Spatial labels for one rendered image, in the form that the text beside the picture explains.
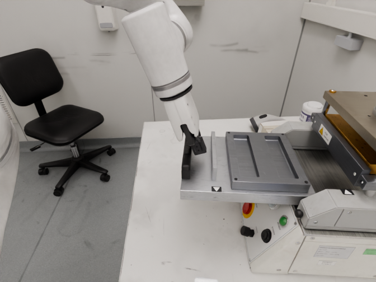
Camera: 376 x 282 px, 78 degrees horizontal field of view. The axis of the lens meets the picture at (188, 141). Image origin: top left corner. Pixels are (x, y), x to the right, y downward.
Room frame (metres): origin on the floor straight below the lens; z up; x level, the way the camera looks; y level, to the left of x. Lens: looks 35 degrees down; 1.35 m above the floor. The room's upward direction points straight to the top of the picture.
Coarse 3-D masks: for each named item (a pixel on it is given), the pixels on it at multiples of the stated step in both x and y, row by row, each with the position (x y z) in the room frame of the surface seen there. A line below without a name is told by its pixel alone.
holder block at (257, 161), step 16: (240, 144) 0.51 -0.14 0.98; (256, 144) 0.49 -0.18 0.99; (272, 144) 0.51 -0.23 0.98; (288, 144) 0.49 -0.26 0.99; (240, 160) 0.45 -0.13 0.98; (256, 160) 0.43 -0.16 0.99; (272, 160) 0.43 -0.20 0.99; (288, 160) 0.44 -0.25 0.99; (240, 176) 0.37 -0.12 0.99; (256, 176) 0.39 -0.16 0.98; (272, 176) 0.37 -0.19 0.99; (288, 176) 0.39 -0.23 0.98; (304, 176) 0.37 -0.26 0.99
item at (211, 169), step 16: (208, 144) 0.53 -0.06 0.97; (224, 144) 0.53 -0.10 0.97; (192, 160) 0.46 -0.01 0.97; (208, 160) 0.46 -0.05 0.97; (224, 160) 0.46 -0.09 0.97; (192, 176) 0.40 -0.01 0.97; (208, 176) 0.40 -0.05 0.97; (224, 176) 0.40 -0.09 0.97; (192, 192) 0.35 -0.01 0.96; (208, 192) 0.35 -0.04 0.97; (224, 192) 0.35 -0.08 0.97; (240, 192) 0.35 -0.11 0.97; (256, 192) 0.35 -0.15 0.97; (272, 192) 0.35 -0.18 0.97; (288, 192) 0.35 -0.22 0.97; (304, 192) 0.35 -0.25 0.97
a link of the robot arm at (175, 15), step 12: (84, 0) 0.48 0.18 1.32; (96, 0) 0.47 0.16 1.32; (108, 0) 0.49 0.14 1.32; (120, 0) 0.51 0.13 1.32; (132, 0) 0.53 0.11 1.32; (144, 0) 0.54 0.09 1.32; (156, 0) 0.54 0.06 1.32; (168, 0) 0.54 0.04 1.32; (168, 12) 0.54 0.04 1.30; (180, 12) 0.54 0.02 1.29; (180, 24) 0.51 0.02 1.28; (192, 36) 0.54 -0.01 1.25
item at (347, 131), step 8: (328, 120) 0.52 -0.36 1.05; (336, 120) 0.51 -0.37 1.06; (344, 120) 0.51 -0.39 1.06; (336, 128) 0.48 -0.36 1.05; (344, 128) 0.47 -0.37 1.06; (352, 128) 0.47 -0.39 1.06; (344, 136) 0.44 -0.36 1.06; (352, 136) 0.44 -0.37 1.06; (360, 136) 0.44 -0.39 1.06; (352, 144) 0.41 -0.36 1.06; (360, 144) 0.41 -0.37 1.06; (368, 144) 0.41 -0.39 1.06; (360, 152) 0.38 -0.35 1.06; (368, 152) 0.38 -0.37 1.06; (368, 160) 0.35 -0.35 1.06
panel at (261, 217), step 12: (240, 204) 0.49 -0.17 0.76; (252, 204) 0.45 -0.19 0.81; (264, 204) 0.42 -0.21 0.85; (252, 216) 0.42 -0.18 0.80; (264, 216) 0.39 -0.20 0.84; (276, 216) 0.36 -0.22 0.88; (288, 216) 0.34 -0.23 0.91; (252, 228) 0.38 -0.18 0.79; (264, 228) 0.36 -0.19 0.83; (276, 228) 0.33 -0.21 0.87; (288, 228) 0.31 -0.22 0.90; (252, 240) 0.35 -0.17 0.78; (276, 240) 0.31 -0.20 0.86; (252, 252) 0.32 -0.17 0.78; (264, 252) 0.30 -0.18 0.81
